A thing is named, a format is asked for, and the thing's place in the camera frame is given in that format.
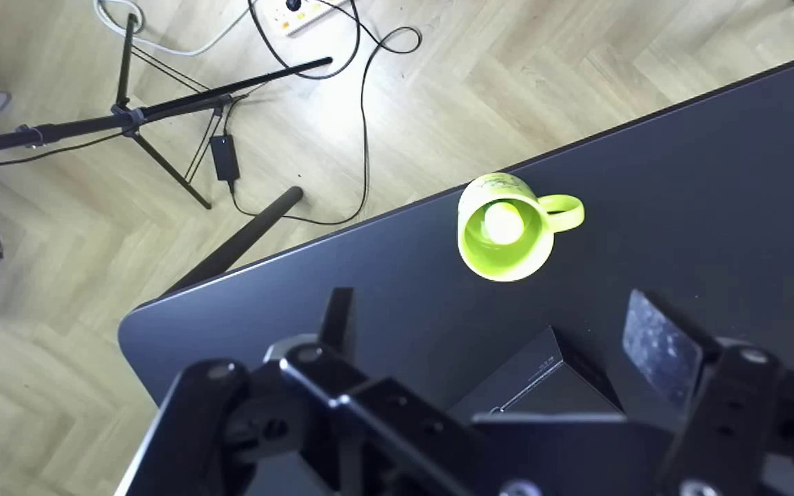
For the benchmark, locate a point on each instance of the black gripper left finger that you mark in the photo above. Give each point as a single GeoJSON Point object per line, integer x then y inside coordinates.
{"type": "Point", "coordinates": [232, 423]}

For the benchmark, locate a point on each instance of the black power adapter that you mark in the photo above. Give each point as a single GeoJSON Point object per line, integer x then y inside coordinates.
{"type": "Point", "coordinates": [224, 157]}

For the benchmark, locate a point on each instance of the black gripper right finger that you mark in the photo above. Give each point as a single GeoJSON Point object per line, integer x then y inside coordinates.
{"type": "Point", "coordinates": [737, 413]}

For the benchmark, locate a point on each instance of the yellow-green ceramic mug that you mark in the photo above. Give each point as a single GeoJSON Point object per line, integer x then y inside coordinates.
{"type": "Point", "coordinates": [482, 254]}

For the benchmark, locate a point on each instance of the black rectangular box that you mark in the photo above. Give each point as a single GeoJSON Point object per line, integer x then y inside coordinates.
{"type": "Point", "coordinates": [537, 387]}

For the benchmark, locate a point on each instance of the black tripod stand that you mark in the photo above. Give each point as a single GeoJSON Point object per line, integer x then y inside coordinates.
{"type": "Point", "coordinates": [129, 117]}

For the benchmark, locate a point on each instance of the white power strip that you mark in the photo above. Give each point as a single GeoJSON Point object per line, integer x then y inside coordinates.
{"type": "Point", "coordinates": [300, 18]}

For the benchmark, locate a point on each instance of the black table leg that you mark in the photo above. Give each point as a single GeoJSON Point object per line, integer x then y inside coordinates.
{"type": "Point", "coordinates": [242, 237]}

